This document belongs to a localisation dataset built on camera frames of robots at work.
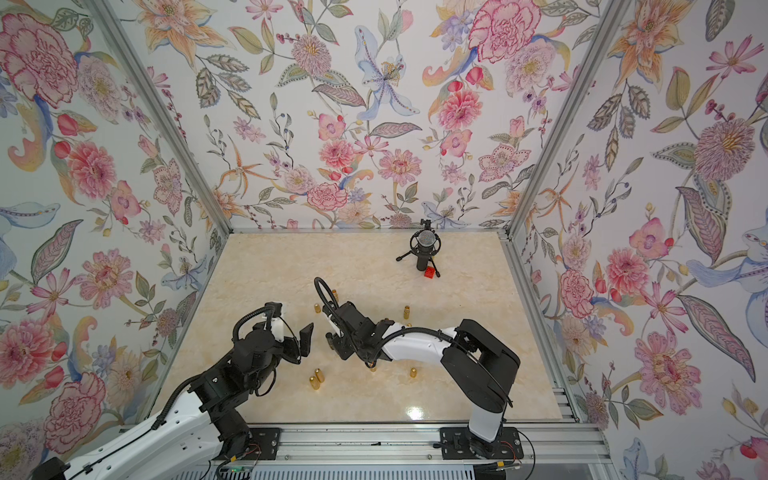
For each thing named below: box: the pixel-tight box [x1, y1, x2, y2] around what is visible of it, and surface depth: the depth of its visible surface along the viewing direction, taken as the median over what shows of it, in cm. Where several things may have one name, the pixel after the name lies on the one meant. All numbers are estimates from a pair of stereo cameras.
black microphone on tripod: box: [396, 218, 442, 278], surface depth 96 cm
